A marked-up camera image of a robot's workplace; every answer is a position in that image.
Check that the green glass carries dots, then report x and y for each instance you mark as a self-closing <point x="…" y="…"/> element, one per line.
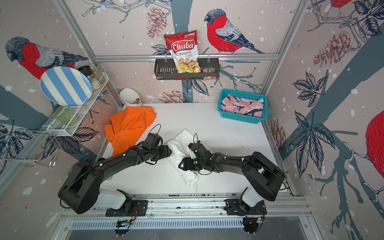
<point x="65" y="115"/>

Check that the aluminium front rail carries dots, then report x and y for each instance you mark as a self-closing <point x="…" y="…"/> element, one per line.
<point x="209" y="206"/>

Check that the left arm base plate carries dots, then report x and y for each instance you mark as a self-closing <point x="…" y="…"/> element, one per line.
<point x="132" y="208"/>

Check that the clear acrylic wall shelf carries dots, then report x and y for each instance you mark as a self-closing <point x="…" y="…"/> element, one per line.
<point x="54" y="126"/>

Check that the blue white striped plate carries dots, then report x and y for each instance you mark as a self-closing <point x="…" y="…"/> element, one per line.
<point x="66" y="86"/>

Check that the dark lid spice jar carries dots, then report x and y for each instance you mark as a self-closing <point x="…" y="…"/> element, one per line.
<point x="87" y="71"/>

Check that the metal wire wall hooks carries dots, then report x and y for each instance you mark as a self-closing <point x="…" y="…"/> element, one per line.
<point x="31" y="148"/>

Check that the pink shark print shorts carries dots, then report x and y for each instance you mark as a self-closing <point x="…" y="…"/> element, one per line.
<point x="241" y="106"/>

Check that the white cloth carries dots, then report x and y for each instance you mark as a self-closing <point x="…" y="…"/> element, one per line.
<point x="180" y="150"/>

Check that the red Chuba chips bag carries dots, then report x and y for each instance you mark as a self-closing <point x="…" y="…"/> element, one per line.
<point x="183" y="48"/>

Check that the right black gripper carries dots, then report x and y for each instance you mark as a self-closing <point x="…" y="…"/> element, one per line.
<point x="186" y="164"/>

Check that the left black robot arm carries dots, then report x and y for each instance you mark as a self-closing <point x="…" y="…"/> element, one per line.
<point x="81" y="189"/>

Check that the white patterned cup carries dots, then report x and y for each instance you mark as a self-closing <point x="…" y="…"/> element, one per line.
<point x="130" y="98"/>

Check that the teal plastic basket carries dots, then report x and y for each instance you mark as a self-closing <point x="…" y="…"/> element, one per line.
<point x="248" y="96"/>

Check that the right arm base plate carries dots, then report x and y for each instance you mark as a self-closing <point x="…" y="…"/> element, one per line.
<point x="237" y="207"/>

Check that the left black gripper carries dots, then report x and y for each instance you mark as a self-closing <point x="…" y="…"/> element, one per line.
<point x="166" y="152"/>

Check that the black wire wall basket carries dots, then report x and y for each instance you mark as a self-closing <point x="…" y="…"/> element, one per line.
<point x="202" y="69"/>

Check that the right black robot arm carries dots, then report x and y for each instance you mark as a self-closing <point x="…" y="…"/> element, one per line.
<point x="263" y="175"/>

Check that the orange cloth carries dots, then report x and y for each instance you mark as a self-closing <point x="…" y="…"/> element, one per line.
<point x="127" y="126"/>

